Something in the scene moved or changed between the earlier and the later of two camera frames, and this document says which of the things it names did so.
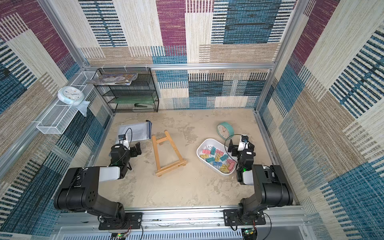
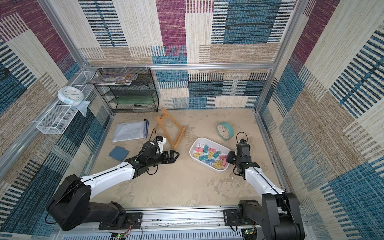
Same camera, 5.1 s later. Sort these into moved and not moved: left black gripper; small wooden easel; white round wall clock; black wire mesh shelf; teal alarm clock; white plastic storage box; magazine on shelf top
Moved: small wooden easel; left black gripper; white plastic storage box
Not moved: magazine on shelf top; black wire mesh shelf; teal alarm clock; white round wall clock
